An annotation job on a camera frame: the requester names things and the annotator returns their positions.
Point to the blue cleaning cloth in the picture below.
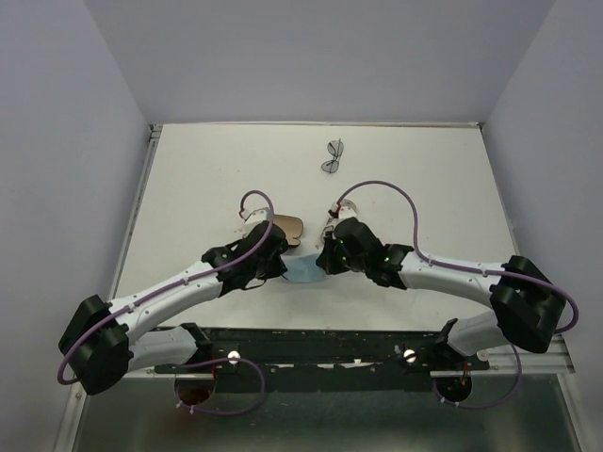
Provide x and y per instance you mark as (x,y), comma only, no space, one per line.
(303,269)

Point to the black glasses case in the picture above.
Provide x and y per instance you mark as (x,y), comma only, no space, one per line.
(293,228)

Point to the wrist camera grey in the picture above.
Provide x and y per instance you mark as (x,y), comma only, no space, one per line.
(342,210)
(257,215)

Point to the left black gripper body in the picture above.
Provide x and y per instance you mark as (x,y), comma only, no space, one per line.
(269,269)

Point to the aluminium frame rail left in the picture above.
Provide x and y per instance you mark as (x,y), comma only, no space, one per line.
(154,137)

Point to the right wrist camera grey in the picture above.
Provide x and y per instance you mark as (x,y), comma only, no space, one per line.
(342,210)

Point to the aluminium frame rail front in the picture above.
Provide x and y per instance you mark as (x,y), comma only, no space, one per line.
(142,414)

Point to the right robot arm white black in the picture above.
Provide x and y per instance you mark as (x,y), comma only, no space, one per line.
(523,310)

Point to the black mounting base rail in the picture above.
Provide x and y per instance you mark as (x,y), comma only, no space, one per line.
(308,361)

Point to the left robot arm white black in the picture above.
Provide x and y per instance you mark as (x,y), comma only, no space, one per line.
(105,340)

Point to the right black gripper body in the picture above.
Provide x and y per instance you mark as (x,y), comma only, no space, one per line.
(337,261)

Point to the aluminium frame rail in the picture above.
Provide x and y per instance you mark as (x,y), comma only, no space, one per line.
(142,414)
(154,137)

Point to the marbled glasses case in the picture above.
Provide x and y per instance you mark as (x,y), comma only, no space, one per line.
(325,232)

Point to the dark wire-frame sunglasses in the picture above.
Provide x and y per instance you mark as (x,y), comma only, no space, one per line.
(335,148)

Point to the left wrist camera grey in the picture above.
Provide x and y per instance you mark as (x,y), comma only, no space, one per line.
(257,215)

